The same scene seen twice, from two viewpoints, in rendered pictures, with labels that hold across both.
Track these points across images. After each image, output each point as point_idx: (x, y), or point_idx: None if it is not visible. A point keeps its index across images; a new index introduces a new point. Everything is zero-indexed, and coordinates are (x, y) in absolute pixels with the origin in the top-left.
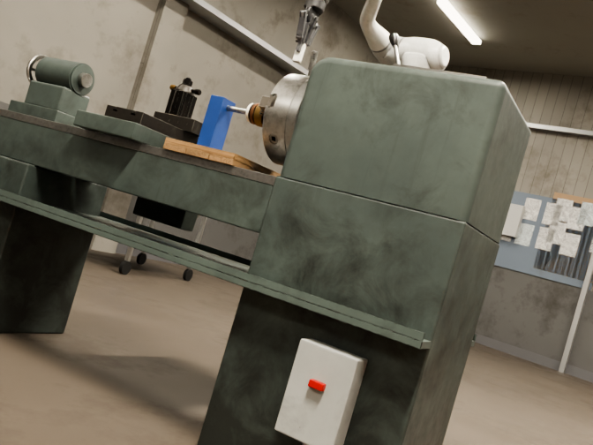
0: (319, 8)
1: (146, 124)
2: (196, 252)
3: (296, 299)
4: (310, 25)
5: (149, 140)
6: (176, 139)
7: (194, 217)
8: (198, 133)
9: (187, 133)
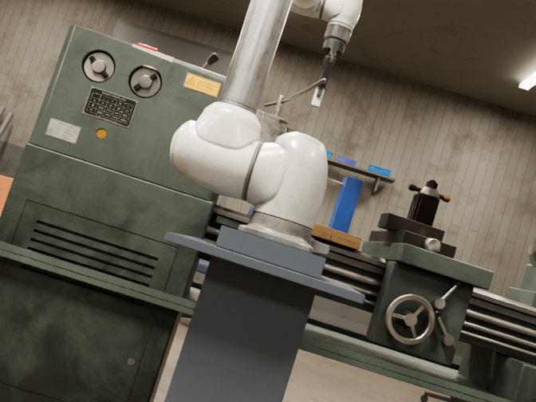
0: (322, 49)
1: (370, 238)
2: (309, 336)
3: None
4: (322, 68)
5: (366, 251)
6: (382, 241)
7: (375, 322)
8: (380, 225)
9: (389, 231)
